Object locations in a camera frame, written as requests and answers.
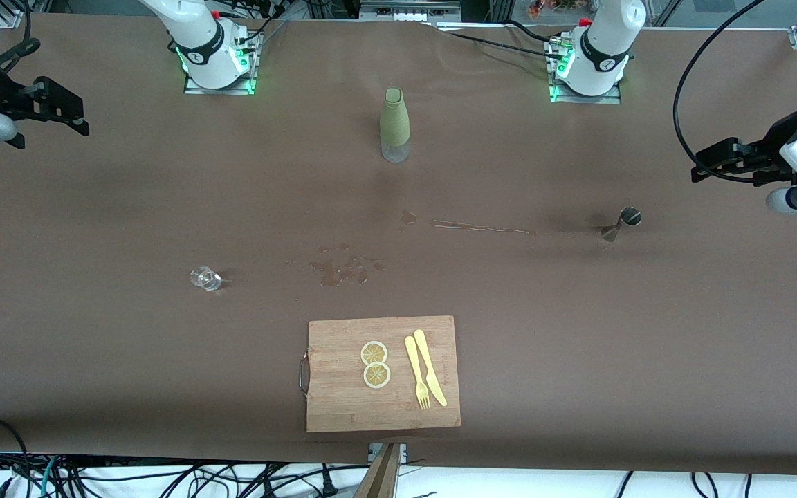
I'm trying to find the yellow plastic knife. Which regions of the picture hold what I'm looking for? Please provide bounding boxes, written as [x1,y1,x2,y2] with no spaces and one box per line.
[413,329,448,407]

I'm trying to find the yellow plastic fork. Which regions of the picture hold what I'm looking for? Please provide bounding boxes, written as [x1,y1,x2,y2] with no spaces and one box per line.
[405,335,431,410]

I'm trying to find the steel double jigger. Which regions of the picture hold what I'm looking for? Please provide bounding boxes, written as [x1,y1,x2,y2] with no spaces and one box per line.
[601,206,643,243]

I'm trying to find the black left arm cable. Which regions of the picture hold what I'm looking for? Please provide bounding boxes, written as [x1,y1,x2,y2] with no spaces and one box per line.
[673,0,767,185]

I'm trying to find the grey power strip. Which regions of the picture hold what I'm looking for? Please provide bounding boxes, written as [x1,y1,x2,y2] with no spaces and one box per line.
[360,0,461,21]

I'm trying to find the brown table cover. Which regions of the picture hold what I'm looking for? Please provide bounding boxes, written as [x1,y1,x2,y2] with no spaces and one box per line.
[0,14,797,478]

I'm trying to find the bamboo cutting board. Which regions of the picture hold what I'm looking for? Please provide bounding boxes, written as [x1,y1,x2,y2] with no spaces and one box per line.
[299,315,461,434]

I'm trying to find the clear glass beaker cup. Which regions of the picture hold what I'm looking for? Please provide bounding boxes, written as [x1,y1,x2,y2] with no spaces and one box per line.
[190,266,223,292]

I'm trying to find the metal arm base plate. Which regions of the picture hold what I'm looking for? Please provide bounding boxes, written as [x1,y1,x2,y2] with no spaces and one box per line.
[184,31,259,96]
[549,40,623,105]

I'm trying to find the black base power cable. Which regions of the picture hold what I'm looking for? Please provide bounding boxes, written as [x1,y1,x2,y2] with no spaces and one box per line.
[426,19,565,60]

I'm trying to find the camera mount post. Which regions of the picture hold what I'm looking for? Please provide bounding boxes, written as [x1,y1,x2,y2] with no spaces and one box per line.
[354,443,407,498]

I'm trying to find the green sleeved glass bottle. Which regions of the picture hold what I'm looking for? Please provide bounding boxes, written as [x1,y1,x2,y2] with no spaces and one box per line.
[379,87,412,164]

